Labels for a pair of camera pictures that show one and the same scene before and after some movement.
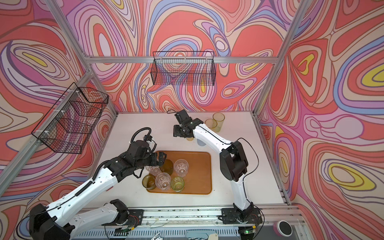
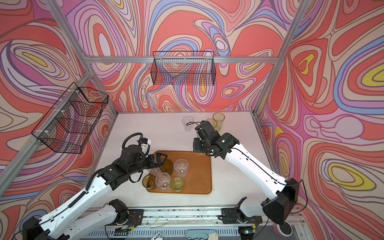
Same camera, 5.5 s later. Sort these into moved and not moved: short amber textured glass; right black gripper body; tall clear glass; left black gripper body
Moved: right black gripper body
Not moved: tall clear glass; short amber textured glass; left black gripper body
